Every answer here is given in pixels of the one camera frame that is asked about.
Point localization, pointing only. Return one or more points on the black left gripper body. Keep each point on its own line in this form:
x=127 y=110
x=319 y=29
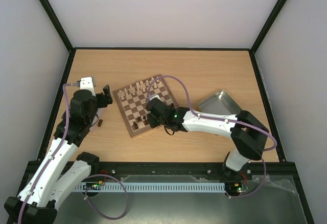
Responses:
x=103 y=103

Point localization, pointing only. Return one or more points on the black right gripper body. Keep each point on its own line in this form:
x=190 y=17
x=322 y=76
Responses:
x=152 y=110

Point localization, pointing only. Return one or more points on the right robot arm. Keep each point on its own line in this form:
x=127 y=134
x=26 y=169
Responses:
x=248 y=134

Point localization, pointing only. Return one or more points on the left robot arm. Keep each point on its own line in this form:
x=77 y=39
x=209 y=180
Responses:
x=40 y=200

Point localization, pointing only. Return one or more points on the wooden chess board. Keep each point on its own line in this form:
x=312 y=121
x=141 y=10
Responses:
x=135 y=105

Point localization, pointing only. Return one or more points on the dark rook near corner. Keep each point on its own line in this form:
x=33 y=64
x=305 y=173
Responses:
x=134 y=126

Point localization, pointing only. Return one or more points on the right metal tin tray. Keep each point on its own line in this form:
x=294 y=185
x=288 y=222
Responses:
x=219 y=103

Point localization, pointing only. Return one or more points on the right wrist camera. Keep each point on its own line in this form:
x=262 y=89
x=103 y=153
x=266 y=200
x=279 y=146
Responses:
x=155 y=96

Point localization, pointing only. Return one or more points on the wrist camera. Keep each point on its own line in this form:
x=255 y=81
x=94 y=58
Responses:
x=87 y=82
x=155 y=96

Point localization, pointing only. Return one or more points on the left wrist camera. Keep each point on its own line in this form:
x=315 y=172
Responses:
x=87 y=82

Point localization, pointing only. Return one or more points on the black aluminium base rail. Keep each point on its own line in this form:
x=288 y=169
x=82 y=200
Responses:
x=210 y=171

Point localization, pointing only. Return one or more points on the light blue slotted cable duct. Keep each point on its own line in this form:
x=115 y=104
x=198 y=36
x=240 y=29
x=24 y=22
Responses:
x=153 y=188

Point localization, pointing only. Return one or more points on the black enclosure frame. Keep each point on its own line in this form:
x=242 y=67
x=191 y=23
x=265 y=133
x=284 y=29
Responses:
x=267 y=106

